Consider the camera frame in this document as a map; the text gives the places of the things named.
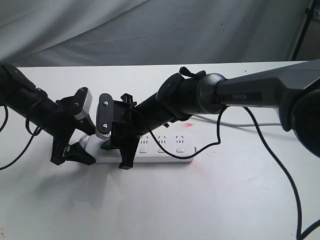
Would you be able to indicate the grey backdrop cloth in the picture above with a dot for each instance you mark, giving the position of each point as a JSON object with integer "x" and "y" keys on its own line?
{"x": 69, "y": 33}

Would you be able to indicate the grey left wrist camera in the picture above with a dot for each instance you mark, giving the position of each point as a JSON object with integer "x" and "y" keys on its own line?
{"x": 81, "y": 105}

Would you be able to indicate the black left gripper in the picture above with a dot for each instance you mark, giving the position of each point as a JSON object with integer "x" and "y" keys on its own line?
{"x": 56, "y": 118}

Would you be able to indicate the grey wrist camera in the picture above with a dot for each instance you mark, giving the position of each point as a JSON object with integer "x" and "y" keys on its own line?
{"x": 104, "y": 116}
{"x": 81, "y": 105}

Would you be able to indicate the white five-outlet power strip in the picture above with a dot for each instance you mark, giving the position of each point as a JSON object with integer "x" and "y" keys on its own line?
{"x": 147, "y": 151}

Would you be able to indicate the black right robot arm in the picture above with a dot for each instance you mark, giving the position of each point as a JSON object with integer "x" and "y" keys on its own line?
{"x": 293, "y": 91}

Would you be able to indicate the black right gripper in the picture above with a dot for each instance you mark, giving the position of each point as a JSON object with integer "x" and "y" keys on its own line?
{"x": 127, "y": 128}

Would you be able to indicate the black tripod stand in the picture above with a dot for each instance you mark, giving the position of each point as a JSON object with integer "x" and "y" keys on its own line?
{"x": 309, "y": 13}

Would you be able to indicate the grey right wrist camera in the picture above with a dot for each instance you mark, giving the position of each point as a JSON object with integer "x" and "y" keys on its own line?
{"x": 104, "y": 116}

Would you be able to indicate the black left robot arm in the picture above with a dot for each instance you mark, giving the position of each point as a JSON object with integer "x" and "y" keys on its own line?
{"x": 20, "y": 94}

